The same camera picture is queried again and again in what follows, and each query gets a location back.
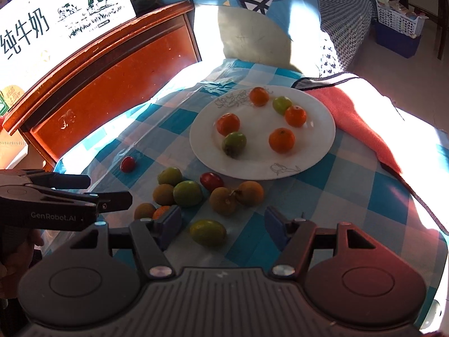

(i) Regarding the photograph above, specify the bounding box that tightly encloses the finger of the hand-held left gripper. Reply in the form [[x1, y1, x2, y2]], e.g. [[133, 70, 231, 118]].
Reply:
[[0, 169, 91, 190], [79, 191, 133, 215]]

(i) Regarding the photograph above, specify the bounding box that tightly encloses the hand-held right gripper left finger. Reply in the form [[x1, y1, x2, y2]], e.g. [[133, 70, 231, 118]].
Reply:
[[67, 205, 183, 279]]

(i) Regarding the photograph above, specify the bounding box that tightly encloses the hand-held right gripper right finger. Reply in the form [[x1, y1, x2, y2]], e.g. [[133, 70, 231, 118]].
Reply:
[[264, 206, 377, 277]]

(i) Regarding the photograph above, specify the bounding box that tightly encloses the green jujube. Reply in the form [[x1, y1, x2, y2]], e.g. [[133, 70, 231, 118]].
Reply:
[[173, 180, 203, 208], [157, 167, 183, 186], [273, 96, 293, 115], [222, 131, 248, 158], [189, 220, 227, 247]]

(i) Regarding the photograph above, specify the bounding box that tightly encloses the white printed plate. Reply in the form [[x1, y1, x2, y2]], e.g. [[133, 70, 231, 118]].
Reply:
[[189, 85, 336, 181]]

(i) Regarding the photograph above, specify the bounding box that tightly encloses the person's left hand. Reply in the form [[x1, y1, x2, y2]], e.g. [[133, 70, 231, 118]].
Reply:
[[0, 232, 46, 288]]

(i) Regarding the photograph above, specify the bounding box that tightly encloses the pale cardboard box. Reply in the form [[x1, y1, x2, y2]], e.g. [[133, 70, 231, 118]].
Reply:
[[0, 137, 29, 170]]

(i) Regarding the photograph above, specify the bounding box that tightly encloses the blue white checked tablecloth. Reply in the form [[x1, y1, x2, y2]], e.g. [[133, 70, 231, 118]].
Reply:
[[38, 58, 449, 331]]

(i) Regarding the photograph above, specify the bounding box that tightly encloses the red-brown wooden headboard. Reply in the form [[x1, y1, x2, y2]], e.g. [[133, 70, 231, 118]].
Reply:
[[2, 0, 202, 172]]

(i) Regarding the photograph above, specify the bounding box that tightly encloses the orange towel black trim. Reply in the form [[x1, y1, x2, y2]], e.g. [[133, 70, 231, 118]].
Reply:
[[292, 72, 449, 236]]

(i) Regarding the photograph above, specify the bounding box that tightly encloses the white printed cardboard box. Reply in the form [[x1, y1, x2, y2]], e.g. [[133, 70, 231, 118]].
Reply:
[[0, 0, 137, 116]]

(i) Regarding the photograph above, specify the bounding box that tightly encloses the navy patterned bedspread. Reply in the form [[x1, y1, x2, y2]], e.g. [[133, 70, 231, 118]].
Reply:
[[317, 0, 377, 74]]

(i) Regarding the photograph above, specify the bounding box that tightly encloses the blue storage bin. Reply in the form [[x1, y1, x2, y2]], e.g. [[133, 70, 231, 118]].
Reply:
[[374, 21, 421, 58]]

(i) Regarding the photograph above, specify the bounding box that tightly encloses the white plastic basket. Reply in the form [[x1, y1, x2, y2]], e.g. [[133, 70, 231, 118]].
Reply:
[[374, 0, 427, 37]]

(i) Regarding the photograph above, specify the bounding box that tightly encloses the dark wooden chair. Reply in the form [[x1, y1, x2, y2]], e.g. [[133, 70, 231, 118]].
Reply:
[[402, 0, 449, 60]]

